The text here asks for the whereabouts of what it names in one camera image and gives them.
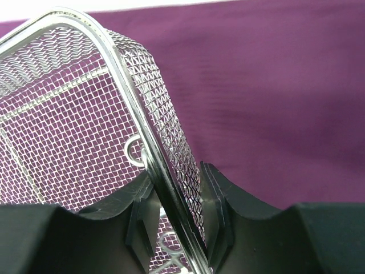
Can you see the steel forceps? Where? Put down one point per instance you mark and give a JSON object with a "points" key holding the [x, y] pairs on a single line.
{"points": [[170, 244]]}

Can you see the metal mesh tray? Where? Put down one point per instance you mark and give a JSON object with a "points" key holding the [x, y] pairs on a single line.
{"points": [[85, 110]]}

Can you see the purple cloth wrap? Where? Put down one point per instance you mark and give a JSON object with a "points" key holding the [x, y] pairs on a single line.
{"points": [[270, 92]]}

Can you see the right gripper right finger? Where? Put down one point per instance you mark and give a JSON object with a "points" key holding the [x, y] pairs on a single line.
{"points": [[222, 200]]}

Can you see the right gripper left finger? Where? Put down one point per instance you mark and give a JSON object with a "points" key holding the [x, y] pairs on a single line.
{"points": [[126, 226]]}

